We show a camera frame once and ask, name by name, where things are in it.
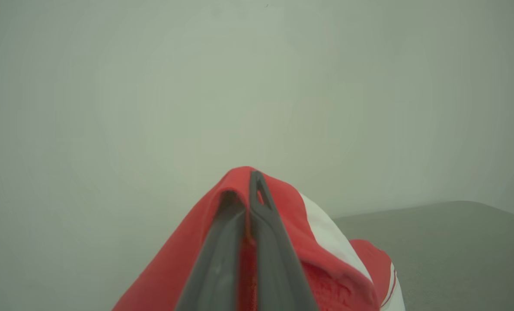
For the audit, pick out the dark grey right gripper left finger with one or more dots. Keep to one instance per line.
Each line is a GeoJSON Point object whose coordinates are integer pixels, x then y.
{"type": "Point", "coordinates": [222, 259]}

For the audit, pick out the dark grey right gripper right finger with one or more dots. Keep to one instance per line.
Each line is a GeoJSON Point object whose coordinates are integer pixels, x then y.
{"type": "Point", "coordinates": [274, 268]}

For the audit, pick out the red and white garment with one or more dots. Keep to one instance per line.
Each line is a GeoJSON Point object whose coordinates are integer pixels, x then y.
{"type": "Point", "coordinates": [174, 268]}

